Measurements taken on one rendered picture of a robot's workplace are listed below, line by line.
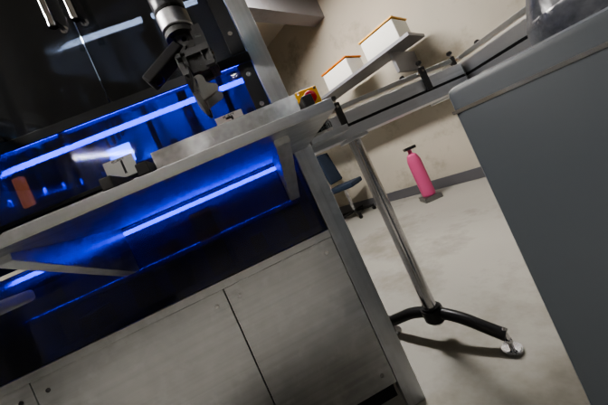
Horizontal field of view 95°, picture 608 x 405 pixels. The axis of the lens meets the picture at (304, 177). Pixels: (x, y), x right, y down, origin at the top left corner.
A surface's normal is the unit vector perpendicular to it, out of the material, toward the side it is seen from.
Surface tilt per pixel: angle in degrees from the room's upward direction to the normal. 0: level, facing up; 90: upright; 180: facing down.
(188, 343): 90
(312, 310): 90
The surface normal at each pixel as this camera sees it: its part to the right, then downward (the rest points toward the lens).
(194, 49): 0.08, -0.05
